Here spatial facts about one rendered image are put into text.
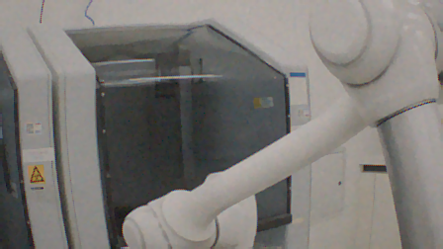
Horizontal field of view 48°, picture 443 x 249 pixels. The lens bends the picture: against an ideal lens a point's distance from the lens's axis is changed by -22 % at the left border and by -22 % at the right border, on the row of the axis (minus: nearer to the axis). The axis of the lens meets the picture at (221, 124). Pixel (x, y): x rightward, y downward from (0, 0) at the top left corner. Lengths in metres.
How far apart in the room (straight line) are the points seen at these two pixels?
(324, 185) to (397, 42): 2.99
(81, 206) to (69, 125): 0.20
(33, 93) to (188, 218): 0.56
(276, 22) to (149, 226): 2.45
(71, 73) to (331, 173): 2.47
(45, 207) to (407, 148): 0.96
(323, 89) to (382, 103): 2.91
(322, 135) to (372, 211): 2.93
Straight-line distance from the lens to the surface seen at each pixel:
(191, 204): 0.97
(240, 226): 1.12
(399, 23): 0.65
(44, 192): 1.38
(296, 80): 1.82
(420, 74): 0.66
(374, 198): 3.82
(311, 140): 0.93
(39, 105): 1.37
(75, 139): 1.41
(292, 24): 3.42
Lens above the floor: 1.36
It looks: 3 degrees down
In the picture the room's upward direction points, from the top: 2 degrees counter-clockwise
